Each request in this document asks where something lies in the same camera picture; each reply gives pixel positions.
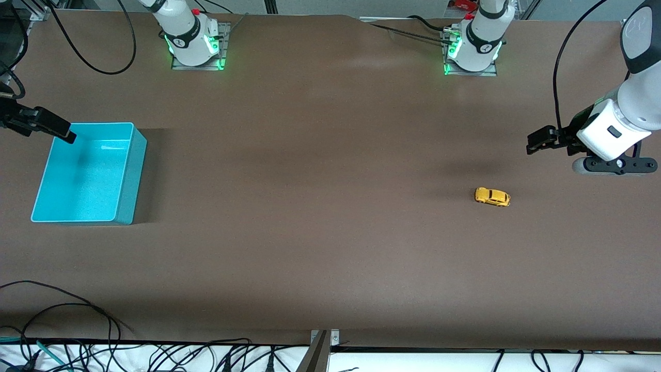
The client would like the metal frame post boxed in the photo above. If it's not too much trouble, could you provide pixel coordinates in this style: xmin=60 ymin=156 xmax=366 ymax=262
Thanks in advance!
xmin=296 ymin=329 xmax=341 ymax=372

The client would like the teal plastic bin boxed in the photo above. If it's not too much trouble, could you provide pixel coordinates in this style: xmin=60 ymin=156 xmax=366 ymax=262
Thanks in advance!
xmin=30 ymin=122 xmax=148 ymax=226

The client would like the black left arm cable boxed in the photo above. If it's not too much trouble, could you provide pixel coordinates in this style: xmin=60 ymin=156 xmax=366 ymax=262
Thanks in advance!
xmin=553 ymin=0 xmax=611 ymax=131

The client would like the aluminium frame profile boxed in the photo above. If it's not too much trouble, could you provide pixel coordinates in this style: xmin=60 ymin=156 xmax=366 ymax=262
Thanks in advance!
xmin=21 ymin=0 xmax=58 ymax=22

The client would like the thin black base cable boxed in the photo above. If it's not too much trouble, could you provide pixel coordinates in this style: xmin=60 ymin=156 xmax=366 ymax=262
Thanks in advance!
xmin=369 ymin=23 xmax=449 ymax=43

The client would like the long looping black cable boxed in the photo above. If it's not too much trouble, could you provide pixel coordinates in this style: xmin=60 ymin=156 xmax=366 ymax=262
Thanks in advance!
xmin=0 ymin=280 xmax=122 ymax=358

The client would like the yellow beetle toy car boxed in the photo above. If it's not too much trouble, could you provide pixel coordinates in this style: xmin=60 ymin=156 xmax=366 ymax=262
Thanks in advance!
xmin=475 ymin=187 xmax=511 ymax=208

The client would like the metal base plate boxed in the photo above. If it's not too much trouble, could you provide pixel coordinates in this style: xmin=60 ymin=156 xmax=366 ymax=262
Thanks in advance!
xmin=442 ymin=28 xmax=498 ymax=78
xmin=171 ymin=22 xmax=229 ymax=71

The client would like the teal cable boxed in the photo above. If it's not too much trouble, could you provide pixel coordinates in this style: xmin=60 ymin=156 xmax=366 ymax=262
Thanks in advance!
xmin=0 ymin=336 xmax=69 ymax=372

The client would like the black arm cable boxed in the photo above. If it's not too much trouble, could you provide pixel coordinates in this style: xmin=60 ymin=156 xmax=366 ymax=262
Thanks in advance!
xmin=45 ymin=0 xmax=137 ymax=75
xmin=553 ymin=0 xmax=611 ymax=131

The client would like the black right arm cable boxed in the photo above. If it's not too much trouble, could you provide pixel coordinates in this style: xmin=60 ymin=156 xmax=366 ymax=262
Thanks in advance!
xmin=45 ymin=0 xmax=137 ymax=75

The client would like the thick black base cable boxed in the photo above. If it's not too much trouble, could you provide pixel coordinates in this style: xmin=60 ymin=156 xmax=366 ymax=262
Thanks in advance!
xmin=407 ymin=15 xmax=451 ymax=33

